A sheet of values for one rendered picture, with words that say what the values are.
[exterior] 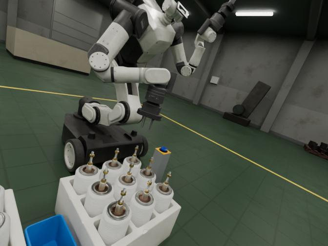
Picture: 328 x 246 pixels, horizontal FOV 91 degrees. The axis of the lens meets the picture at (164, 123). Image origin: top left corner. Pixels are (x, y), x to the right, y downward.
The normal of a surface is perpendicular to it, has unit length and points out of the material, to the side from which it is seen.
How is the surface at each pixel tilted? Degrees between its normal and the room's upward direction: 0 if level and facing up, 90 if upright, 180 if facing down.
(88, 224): 0
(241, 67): 90
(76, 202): 0
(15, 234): 0
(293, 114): 90
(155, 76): 90
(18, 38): 90
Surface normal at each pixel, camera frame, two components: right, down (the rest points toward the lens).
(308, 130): -0.64, 0.00
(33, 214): 0.30, -0.92
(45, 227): 0.73, 0.36
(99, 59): 0.16, -0.09
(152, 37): 0.10, 0.79
